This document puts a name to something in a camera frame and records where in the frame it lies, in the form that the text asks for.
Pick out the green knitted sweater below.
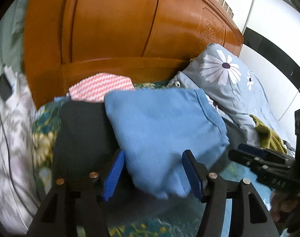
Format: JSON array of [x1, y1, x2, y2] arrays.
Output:
[[250, 114, 288, 155]]

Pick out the black phone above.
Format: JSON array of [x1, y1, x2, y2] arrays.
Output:
[[0, 74, 13, 102]]

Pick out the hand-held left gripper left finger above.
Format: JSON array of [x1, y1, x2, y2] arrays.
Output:
[[27, 149, 125, 237]]

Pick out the grey-blue daisy print duvet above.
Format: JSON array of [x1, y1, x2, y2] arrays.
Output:
[[166, 43, 297, 158]]

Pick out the white floral bedding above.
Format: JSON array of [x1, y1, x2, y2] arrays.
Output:
[[0, 64, 42, 235]]

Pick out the blue sweat pants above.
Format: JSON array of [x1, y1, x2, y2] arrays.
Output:
[[104, 88, 230, 200]]

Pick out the teal floral blanket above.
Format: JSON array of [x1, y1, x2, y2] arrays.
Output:
[[33, 80, 276, 237]]

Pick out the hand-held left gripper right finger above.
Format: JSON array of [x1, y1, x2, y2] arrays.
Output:
[[182, 150, 280, 237]]

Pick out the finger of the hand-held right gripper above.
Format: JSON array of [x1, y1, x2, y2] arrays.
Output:
[[229, 150, 272, 177], [238, 143, 295, 163]]

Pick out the white wardrobe with black stripe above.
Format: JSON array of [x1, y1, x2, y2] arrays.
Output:
[[239, 0, 300, 129]]

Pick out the pink white zigzag cloth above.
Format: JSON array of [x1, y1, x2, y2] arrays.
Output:
[[68, 73, 136, 103]]

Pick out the carved wooden headboard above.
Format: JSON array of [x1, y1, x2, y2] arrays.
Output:
[[23, 0, 244, 109]]

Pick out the black cable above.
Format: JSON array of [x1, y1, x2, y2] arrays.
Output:
[[0, 64, 38, 216]]

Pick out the person's right hand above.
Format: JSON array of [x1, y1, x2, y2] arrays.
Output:
[[270, 191, 300, 234]]

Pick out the small wall frames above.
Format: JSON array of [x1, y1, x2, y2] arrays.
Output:
[[215, 0, 235, 18]]

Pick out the dark folded garment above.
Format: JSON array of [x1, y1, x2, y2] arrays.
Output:
[[51, 100, 126, 181]]

